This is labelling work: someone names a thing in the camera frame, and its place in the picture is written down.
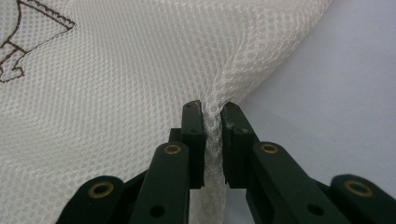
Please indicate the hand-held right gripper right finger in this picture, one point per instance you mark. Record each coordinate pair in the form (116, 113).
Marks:
(236, 146)

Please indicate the white mesh laundry bag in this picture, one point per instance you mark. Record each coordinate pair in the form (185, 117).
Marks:
(102, 102)

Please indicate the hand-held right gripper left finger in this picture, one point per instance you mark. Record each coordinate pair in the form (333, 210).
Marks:
(193, 146)

